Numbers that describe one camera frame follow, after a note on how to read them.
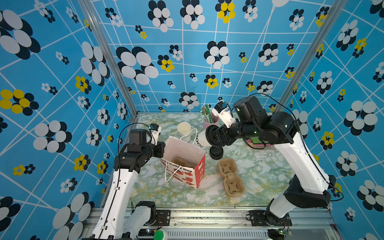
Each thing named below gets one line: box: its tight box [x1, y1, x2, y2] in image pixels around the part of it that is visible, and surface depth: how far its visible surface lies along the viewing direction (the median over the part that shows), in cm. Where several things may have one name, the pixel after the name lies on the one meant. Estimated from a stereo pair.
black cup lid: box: [205, 124, 222, 147], surface depth 59 cm
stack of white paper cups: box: [177, 122, 192, 143], surface depth 93 cm
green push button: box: [153, 230, 164, 240], surface depth 63 cm
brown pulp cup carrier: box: [218, 158, 246, 198], surface depth 82 cm
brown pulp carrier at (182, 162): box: [171, 157, 195, 169], surface depth 91 cm
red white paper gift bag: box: [160, 135, 206, 189], surface depth 76 cm
